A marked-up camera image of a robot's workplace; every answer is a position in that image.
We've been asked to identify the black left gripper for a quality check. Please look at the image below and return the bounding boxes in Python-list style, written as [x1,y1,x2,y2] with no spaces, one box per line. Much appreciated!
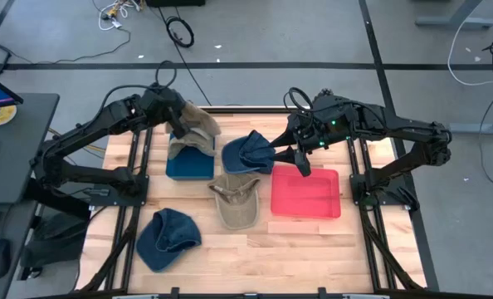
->
[138,85,190,141]

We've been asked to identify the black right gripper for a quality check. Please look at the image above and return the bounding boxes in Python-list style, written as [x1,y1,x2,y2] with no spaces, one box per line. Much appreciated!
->
[269,93,358,178]

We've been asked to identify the tan baseball cap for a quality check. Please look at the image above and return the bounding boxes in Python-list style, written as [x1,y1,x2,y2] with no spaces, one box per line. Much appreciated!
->
[166,100,222,161]
[207,173,261,231]

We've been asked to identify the blue denim baseball cap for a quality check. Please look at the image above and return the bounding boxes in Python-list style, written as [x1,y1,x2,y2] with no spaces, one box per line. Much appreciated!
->
[221,130,277,175]
[135,207,203,273]

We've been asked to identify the blue plastic tray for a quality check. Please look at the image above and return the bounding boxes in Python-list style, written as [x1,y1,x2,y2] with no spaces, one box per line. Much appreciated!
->
[165,132,216,181]

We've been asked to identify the red plastic tray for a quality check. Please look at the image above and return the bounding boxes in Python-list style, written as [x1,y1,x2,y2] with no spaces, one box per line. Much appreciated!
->
[270,164,342,220]

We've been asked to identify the black box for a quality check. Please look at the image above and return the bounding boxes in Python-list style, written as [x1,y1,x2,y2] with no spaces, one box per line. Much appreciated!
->
[145,0,206,8]

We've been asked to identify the black desk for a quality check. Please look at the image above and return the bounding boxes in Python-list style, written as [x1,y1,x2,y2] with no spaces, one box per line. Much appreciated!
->
[0,93,61,299]

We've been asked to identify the black bag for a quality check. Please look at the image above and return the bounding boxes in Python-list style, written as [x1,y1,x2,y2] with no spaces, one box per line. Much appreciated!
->
[20,211,90,282]

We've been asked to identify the grey desk foot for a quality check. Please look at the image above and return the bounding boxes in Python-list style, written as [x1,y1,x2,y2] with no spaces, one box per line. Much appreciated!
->
[447,114,493,136]

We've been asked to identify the desk with grey leg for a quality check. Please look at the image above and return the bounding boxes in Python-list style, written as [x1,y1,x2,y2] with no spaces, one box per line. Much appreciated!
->
[415,0,493,30]

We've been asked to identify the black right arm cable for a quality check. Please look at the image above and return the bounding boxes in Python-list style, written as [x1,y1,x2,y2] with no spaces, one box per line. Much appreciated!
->
[282,86,315,114]

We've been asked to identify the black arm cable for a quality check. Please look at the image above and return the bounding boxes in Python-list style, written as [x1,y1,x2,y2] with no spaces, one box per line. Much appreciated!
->
[282,86,315,114]
[95,60,178,124]

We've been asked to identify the black aluminium rail frame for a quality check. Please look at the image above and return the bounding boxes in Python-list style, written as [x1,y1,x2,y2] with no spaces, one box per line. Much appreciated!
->
[75,105,428,294]

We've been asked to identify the long black floor cable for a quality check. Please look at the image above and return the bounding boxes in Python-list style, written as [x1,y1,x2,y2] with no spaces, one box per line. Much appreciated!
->
[158,7,212,107]

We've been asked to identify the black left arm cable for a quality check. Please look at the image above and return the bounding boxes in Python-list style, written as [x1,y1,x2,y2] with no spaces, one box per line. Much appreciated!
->
[95,60,178,124]

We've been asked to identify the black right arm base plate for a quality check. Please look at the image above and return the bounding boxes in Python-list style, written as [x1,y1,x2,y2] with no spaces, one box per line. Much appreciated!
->
[349,172,412,208]

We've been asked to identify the coiled black cable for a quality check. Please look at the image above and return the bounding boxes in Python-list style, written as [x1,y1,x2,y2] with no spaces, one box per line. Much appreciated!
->
[165,15,196,49]

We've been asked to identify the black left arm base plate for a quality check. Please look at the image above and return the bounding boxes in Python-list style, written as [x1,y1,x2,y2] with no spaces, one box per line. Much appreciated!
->
[89,174,150,208]

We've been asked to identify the thin black floor cable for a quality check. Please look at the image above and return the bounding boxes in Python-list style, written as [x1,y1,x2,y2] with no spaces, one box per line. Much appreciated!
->
[0,18,132,78]

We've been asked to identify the white and yellow cable bundle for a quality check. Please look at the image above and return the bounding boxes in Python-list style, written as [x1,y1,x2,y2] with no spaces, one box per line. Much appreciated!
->
[91,0,142,32]

